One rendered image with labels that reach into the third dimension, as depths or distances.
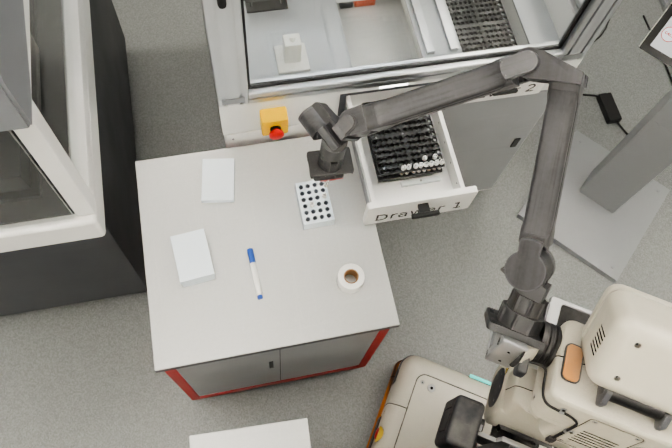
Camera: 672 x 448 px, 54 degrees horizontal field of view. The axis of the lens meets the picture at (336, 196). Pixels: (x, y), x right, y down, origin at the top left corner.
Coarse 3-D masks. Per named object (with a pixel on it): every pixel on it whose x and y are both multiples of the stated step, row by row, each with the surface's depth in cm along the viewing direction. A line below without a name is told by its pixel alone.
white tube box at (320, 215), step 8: (296, 184) 180; (304, 184) 180; (312, 184) 181; (320, 184) 182; (296, 192) 180; (304, 192) 179; (312, 192) 179; (320, 192) 180; (304, 200) 180; (312, 200) 178; (320, 200) 179; (328, 200) 179; (304, 208) 181; (312, 208) 177; (320, 208) 178; (328, 208) 179; (304, 216) 176; (312, 216) 176; (320, 216) 178; (328, 216) 179; (304, 224) 175; (312, 224) 176; (320, 224) 178; (328, 224) 179
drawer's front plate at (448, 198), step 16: (432, 192) 168; (448, 192) 168; (464, 192) 168; (368, 208) 165; (384, 208) 166; (400, 208) 168; (416, 208) 171; (432, 208) 173; (448, 208) 176; (464, 208) 178
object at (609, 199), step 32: (640, 128) 225; (576, 160) 278; (608, 160) 248; (640, 160) 236; (576, 192) 271; (608, 192) 260; (640, 192) 274; (576, 224) 266; (608, 224) 266; (640, 224) 268; (576, 256) 263; (608, 256) 261
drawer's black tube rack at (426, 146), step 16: (400, 128) 178; (416, 128) 182; (432, 128) 178; (384, 144) 175; (400, 144) 179; (416, 144) 176; (432, 144) 176; (384, 160) 177; (400, 160) 174; (416, 160) 174; (432, 160) 174; (384, 176) 175; (400, 176) 175
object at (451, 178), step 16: (352, 96) 182; (368, 96) 184; (384, 96) 186; (352, 144) 181; (368, 144) 182; (448, 144) 177; (368, 160) 180; (448, 160) 179; (368, 176) 172; (416, 176) 179; (448, 176) 180; (368, 192) 171; (384, 192) 177; (400, 192) 177; (416, 192) 177
